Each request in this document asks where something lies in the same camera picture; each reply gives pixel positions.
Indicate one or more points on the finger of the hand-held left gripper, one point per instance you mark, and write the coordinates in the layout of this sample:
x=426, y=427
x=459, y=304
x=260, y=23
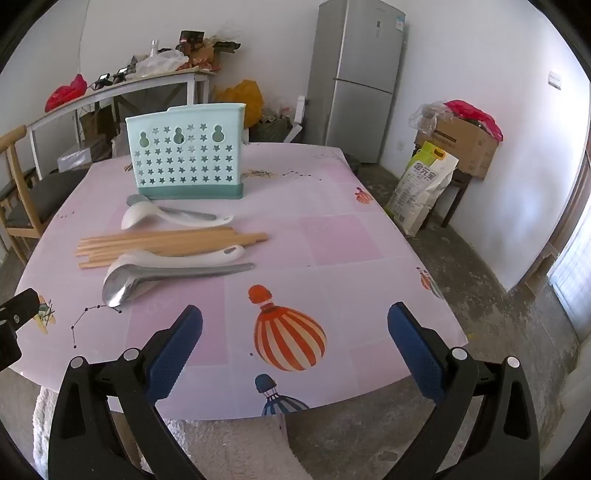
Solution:
x=21, y=307
x=8, y=348

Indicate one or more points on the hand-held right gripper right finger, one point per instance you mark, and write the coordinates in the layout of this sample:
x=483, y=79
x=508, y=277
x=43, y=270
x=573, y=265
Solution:
x=415, y=350

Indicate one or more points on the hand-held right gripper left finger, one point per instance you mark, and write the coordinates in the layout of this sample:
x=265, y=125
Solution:
x=178, y=350

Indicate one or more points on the metal spoon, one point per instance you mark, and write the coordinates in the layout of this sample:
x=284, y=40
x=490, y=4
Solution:
x=115, y=288
x=194, y=213

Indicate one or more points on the white plastic spoon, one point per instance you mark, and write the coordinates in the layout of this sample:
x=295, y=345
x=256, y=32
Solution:
x=194, y=260
x=138, y=216

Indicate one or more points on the pile of wooden chopsticks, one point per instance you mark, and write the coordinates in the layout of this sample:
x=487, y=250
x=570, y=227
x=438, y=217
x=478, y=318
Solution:
x=161, y=242

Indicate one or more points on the teal star-hole utensil holder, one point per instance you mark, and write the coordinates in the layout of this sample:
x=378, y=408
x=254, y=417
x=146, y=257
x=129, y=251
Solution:
x=184, y=157

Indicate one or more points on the wooden chair dark seat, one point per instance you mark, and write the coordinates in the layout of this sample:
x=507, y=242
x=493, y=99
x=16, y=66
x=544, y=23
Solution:
x=46, y=194

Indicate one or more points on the plastic-wrapped box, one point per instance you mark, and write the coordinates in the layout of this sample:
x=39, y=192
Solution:
x=74, y=160

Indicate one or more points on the white yellow rice bag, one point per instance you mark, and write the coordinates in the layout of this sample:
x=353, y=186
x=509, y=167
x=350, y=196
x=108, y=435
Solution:
x=420, y=189

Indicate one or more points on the dark wooden stool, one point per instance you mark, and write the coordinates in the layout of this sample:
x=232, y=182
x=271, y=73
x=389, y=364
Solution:
x=457, y=182

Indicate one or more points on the large cardboard box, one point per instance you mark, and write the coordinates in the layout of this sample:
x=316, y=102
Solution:
x=461, y=145

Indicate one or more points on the red plastic bag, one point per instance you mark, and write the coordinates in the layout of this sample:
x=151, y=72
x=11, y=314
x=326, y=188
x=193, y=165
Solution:
x=64, y=94
x=471, y=113

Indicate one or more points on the clear plastic bag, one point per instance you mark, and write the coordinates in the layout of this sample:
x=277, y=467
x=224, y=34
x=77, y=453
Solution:
x=425, y=117

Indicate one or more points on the green bag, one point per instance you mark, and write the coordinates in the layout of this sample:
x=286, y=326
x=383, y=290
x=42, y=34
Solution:
x=270, y=131

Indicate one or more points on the black device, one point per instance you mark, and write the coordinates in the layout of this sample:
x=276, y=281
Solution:
x=104, y=82
x=121, y=74

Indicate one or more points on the white side table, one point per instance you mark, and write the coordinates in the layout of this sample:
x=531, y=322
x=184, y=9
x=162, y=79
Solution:
x=138, y=85

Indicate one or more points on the yellow plastic bag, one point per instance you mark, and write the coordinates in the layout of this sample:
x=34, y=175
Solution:
x=244, y=101

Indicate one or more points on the white plastic panel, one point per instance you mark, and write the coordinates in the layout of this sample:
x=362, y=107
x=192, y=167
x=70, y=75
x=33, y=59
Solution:
x=298, y=120

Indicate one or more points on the white plastic bag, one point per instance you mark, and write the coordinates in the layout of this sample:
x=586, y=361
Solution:
x=161, y=64

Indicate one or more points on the silver refrigerator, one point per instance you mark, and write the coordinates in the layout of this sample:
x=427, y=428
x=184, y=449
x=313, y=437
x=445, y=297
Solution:
x=355, y=69

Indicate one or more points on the glass bottle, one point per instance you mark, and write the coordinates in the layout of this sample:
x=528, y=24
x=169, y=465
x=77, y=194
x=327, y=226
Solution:
x=153, y=48

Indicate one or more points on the open brown cardboard box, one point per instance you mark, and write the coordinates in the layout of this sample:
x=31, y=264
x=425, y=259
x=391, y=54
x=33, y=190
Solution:
x=207, y=55

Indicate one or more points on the dark printed box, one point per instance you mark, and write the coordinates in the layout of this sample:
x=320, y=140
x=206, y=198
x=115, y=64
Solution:
x=190, y=39

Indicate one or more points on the wooden door frame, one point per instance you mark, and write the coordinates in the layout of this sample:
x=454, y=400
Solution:
x=561, y=230

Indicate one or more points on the white wall box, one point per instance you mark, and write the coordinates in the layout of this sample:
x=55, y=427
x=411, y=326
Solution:
x=554, y=80

